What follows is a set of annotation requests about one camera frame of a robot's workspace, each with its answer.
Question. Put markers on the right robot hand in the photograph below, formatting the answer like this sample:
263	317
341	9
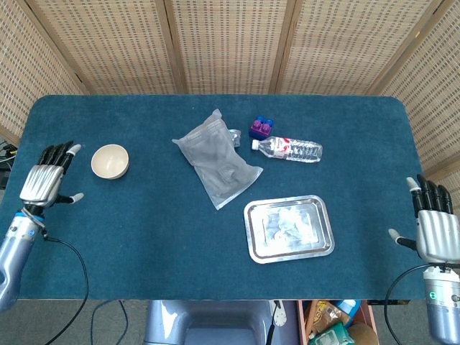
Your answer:
435	230

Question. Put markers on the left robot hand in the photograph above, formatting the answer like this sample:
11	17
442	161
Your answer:
39	179

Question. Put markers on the cream bowl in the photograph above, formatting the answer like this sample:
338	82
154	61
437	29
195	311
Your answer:
110	161

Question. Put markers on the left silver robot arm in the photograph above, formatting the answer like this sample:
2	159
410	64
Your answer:
16	248

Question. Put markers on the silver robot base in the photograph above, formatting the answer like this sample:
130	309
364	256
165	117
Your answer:
215	323

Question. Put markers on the wooden box of goods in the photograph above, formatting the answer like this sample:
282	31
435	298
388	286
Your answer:
338	323

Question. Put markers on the silver metal tray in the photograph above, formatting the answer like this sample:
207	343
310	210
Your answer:
288	228

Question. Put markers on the clear plastic water bottle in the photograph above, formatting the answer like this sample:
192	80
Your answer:
287	149

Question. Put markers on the grey plastic zip bag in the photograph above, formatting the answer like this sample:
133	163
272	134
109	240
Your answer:
217	161

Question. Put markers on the blue table mat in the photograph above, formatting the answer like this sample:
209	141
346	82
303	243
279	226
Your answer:
215	223

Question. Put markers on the crumpled clear plastic wrapper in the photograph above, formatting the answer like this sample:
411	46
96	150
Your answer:
235	136

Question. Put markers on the purple and blue toy block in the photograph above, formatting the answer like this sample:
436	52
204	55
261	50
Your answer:
262	127

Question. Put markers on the woven folding screen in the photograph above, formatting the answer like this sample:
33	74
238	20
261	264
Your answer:
230	46

